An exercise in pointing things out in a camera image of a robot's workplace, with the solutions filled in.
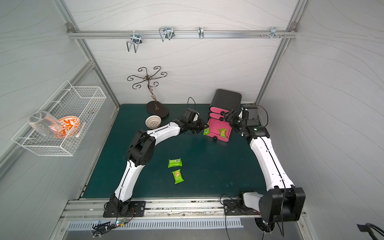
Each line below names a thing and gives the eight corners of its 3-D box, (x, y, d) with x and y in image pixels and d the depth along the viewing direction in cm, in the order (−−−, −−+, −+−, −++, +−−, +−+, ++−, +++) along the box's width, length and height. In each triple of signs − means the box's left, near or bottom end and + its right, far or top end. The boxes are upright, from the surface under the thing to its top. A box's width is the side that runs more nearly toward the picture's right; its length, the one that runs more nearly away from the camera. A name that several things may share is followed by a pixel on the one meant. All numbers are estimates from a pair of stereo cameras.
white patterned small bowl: (145, 128, 107) (144, 124, 103) (148, 119, 113) (146, 115, 109) (160, 128, 107) (159, 124, 103) (162, 119, 113) (161, 115, 109)
